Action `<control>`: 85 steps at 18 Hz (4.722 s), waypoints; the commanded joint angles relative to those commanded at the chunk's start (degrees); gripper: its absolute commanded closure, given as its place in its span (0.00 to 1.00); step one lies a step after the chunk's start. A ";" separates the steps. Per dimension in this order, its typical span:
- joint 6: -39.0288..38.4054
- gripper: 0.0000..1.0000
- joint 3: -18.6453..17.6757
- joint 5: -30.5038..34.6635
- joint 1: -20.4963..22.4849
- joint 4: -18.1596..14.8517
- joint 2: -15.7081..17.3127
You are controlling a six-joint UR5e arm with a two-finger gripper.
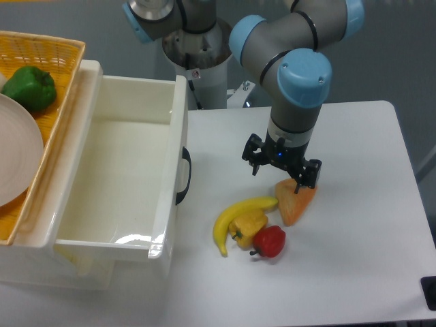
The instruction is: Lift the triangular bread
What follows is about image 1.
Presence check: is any yellow bell pepper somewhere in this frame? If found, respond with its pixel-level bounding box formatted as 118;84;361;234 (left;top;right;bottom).
228;209;268;249

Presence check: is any orange triangle bread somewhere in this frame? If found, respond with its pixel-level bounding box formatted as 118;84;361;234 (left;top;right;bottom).
275;178;317;226

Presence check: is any black object at table edge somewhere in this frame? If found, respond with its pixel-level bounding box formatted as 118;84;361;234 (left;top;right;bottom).
420;276;436;311

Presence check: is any green bell pepper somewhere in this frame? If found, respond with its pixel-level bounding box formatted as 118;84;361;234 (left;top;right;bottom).
1;65;57;112

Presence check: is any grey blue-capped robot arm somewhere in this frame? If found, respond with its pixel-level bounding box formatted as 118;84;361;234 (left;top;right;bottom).
123;1;364;188

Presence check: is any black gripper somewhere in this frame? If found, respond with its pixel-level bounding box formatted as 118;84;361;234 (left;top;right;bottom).
242;133;322;194

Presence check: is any yellow woven basket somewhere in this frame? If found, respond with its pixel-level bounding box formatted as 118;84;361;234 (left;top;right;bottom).
1;31;85;245

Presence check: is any black drawer handle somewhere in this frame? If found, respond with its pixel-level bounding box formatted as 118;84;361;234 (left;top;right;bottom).
175;146;192;205

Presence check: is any yellow banana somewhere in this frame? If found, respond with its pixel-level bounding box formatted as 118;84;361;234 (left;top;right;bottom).
213;196;278;257

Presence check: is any beige round plate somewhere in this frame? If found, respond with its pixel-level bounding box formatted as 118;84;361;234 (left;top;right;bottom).
1;95;44;205

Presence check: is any white plastic drawer unit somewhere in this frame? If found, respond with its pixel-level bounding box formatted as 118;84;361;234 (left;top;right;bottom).
1;60;114;290

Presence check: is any red bell pepper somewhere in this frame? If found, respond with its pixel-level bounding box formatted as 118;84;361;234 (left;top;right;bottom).
249;225;286;258

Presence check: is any white open drawer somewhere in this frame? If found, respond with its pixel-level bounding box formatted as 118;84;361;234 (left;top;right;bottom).
55;76;187;275

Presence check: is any black cable on pedestal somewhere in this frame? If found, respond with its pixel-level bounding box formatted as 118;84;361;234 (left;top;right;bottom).
185;54;205;110

